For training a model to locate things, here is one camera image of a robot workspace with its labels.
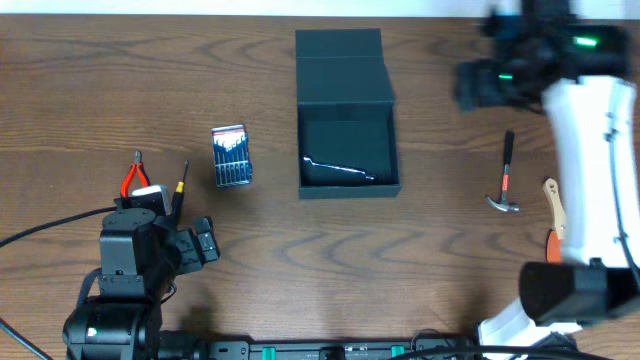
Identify blue drill bit case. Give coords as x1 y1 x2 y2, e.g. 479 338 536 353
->
212 124 253 188

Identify small claw hammer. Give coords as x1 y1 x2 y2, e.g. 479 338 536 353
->
485 130 520 213

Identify silver combination wrench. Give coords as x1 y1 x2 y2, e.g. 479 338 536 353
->
302 155 377 181

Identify orange scraper wooden handle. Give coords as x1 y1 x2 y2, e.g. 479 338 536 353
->
542 178 567 263

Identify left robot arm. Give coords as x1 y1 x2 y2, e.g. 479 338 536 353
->
63 185 220 360

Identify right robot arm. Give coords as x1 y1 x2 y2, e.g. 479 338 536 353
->
455 1 639 359

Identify black yellow screwdriver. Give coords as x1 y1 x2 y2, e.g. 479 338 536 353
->
170 160 189 225

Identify dark green open box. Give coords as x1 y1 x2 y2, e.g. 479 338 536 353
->
295 29 402 199

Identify red handled pliers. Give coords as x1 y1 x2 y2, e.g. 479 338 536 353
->
120 150 151 198

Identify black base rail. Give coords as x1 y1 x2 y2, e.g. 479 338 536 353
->
159 329 579 360

